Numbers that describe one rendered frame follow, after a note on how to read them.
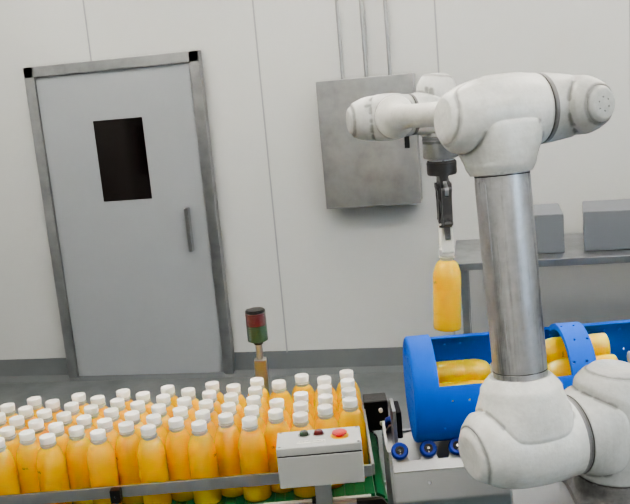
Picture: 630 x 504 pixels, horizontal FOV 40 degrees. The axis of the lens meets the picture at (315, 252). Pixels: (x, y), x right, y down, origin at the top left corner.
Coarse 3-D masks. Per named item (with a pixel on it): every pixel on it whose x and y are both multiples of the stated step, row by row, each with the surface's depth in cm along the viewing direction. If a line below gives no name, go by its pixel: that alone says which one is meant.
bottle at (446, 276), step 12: (444, 264) 217; (456, 264) 218; (444, 276) 217; (456, 276) 217; (444, 288) 218; (456, 288) 218; (444, 300) 218; (456, 300) 218; (444, 312) 219; (456, 312) 219; (444, 324) 219; (456, 324) 220
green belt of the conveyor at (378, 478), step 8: (376, 440) 252; (376, 448) 244; (368, 456) 237; (376, 456) 238; (376, 464) 233; (376, 472) 227; (368, 480) 223; (376, 480) 222; (336, 488) 220; (352, 488) 219; (360, 488) 219; (368, 488) 218; (376, 488) 218; (384, 488) 221; (224, 496) 221; (240, 496) 220; (272, 496) 219; (280, 496) 218; (288, 496) 218; (296, 496) 217; (336, 496) 216; (384, 496) 216
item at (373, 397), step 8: (384, 392) 256; (368, 400) 251; (376, 400) 250; (384, 400) 250; (368, 408) 250; (376, 408) 250; (384, 408) 250; (368, 416) 251; (376, 416) 251; (384, 416) 251; (368, 424) 251; (376, 424) 251
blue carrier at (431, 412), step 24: (408, 336) 231; (456, 336) 237; (480, 336) 238; (552, 336) 240; (576, 336) 222; (624, 336) 242; (408, 360) 225; (432, 360) 220; (576, 360) 218; (624, 360) 244; (408, 384) 232; (432, 384) 217; (480, 384) 217; (408, 408) 239; (432, 408) 217; (456, 408) 217; (432, 432) 221; (456, 432) 222
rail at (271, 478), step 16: (368, 464) 214; (176, 480) 214; (192, 480) 214; (208, 480) 214; (224, 480) 214; (240, 480) 214; (256, 480) 214; (272, 480) 214; (0, 496) 214; (16, 496) 214; (32, 496) 214; (48, 496) 214; (64, 496) 214; (80, 496) 214; (96, 496) 214; (128, 496) 214
